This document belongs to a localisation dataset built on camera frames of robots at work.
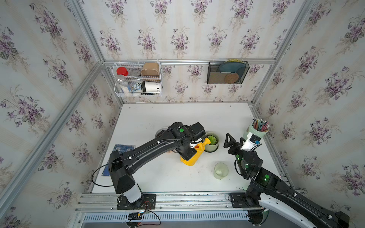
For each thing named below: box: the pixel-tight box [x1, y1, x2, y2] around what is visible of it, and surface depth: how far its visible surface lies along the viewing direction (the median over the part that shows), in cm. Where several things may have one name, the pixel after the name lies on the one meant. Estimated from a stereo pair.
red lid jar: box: [116, 66, 129, 76], surface depth 93 cm
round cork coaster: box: [223, 73, 240, 84], surface depth 98 cm
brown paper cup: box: [140, 62, 160, 76], surface depth 92 cm
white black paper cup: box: [141, 80, 161, 93], surface depth 94 cm
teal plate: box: [217, 61, 246, 78], surface depth 93 cm
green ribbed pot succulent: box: [204, 132, 220, 152], surface depth 90 cm
